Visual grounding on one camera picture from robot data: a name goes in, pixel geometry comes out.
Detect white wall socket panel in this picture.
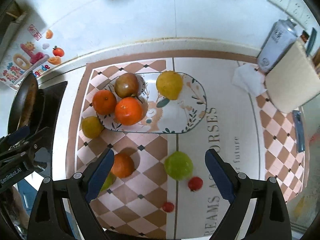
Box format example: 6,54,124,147
268,0,316,29

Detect small orange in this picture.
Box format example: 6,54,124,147
111,153,135,178

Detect black frying pan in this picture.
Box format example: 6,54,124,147
8,72,45,135

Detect oval floral ceramic plate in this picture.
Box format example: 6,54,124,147
97,72,207,134

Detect small red cherry tomato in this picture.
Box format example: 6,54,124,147
162,202,175,213

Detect grey spray can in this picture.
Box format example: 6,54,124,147
257,18,298,73

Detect brownish red-green apple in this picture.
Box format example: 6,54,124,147
114,73,139,99

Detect blue smartphone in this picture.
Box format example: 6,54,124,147
292,110,305,153

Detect large yellow lemon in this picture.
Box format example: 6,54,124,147
156,71,183,100

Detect black induction cooktop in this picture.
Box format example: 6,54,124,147
32,81,67,177

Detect colourful wall sticker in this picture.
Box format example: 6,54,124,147
1,23,67,90

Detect checkered table mat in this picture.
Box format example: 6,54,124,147
71,57,305,239

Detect cream utensil holder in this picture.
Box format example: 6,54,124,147
265,38,319,113

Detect utensils in holder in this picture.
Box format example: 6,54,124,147
299,27,320,73

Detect green apple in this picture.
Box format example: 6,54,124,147
100,172,117,192
164,151,194,181

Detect large orange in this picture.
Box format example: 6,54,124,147
114,97,144,126

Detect yellow-green citrus fruit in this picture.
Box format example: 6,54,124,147
81,116,104,139

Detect dark orange tangerine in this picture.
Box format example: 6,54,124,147
92,89,117,115

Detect white tissue paper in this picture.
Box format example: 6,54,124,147
232,63,266,97

